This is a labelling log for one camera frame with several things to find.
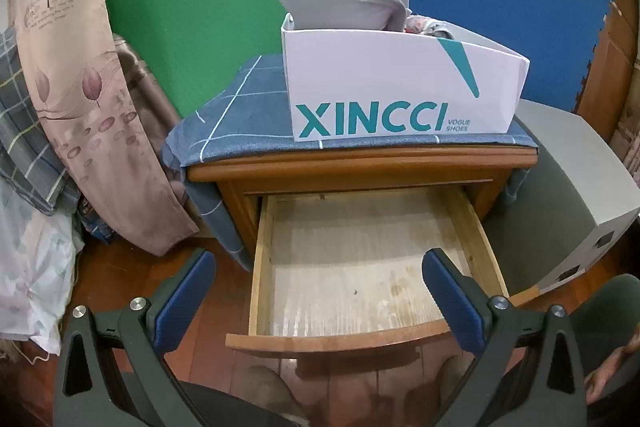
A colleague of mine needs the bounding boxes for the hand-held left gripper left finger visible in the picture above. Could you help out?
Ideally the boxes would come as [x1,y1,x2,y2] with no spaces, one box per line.
[52,249,236,427]

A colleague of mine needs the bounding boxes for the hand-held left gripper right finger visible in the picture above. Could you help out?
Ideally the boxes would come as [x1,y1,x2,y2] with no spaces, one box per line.
[421,248,588,427]

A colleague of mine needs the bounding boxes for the wooden drawer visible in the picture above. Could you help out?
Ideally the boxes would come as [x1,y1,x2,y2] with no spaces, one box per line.
[225,184,511,355]

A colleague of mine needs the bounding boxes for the white shoe box teal print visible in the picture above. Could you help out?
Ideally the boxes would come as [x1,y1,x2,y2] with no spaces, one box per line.
[280,12,531,142]

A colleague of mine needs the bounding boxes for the floral print underwear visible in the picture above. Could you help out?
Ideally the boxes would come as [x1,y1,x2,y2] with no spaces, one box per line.
[402,14,456,40]

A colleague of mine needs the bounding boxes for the person's right hand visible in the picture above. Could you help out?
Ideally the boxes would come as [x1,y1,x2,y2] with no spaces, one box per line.
[584,338,640,405]

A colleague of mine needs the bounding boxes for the person's right foot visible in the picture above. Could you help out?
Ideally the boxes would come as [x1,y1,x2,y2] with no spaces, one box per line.
[435,352,481,413]

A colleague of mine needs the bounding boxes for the person's foot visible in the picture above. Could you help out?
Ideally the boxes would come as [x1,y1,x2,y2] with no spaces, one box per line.
[435,352,481,413]
[235,364,306,427]

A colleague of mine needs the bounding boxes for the person's left foot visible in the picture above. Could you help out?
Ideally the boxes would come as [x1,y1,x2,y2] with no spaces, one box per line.
[235,364,306,427]

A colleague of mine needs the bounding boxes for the person's dark green trousers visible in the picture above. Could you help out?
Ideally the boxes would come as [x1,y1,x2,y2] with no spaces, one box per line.
[565,274,640,423]

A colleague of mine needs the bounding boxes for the white floral sheet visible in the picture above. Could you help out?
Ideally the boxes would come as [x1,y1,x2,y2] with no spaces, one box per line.
[0,187,86,353]

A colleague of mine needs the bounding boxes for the grey cabinet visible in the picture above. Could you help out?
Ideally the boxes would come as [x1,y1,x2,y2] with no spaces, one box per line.
[482,99,640,308]

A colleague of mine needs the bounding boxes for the blue checked cloth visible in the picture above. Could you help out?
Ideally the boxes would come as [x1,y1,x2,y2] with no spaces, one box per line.
[161,53,538,273]

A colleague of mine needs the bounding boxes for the pink floral curtain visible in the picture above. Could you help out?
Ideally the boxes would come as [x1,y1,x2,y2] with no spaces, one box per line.
[12,0,201,258]

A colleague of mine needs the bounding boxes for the brown satin cloth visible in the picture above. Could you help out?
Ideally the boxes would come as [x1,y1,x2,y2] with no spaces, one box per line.
[112,32,187,200]

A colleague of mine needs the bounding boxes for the grey plaid bedding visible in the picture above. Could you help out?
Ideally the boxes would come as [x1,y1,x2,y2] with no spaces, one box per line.
[0,24,83,218]

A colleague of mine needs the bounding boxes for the wooden door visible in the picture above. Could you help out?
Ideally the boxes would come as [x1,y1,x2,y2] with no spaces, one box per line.
[575,0,640,168]

